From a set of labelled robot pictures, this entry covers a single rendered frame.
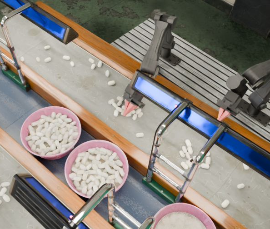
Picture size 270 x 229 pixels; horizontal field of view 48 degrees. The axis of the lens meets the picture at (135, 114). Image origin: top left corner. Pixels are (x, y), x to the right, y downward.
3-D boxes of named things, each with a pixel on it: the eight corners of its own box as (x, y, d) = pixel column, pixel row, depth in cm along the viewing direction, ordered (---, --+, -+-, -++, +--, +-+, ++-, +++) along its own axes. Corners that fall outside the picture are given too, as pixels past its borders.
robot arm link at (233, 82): (234, 95, 121) (259, 74, 117) (222, 80, 126) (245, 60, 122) (242, 102, 131) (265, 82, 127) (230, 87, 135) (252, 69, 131)
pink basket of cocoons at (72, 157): (82, 142, 144) (80, 132, 137) (135, 160, 141) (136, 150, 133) (56, 194, 129) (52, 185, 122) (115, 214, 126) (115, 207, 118)
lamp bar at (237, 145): (141, 76, 122) (142, 63, 116) (287, 169, 102) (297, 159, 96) (128, 87, 118) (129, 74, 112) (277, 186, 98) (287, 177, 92)
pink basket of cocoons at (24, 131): (56, 108, 155) (53, 97, 147) (94, 138, 146) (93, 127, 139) (13, 142, 142) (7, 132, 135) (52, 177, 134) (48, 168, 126)
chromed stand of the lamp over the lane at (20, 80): (30, 55, 176) (8, -17, 139) (54, 72, 169) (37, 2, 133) (2, 73, 167) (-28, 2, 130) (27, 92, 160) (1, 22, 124)
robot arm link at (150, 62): (156, 75, 137) (177, 10, 137) (137, 69, 139) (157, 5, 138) (157, 79, 149) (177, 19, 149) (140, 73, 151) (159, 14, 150)
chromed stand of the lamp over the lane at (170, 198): (166, 153, 144) (184, 93, 107) (202, 179, 137) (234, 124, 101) (141, 182, 135) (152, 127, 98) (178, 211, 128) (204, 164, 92)
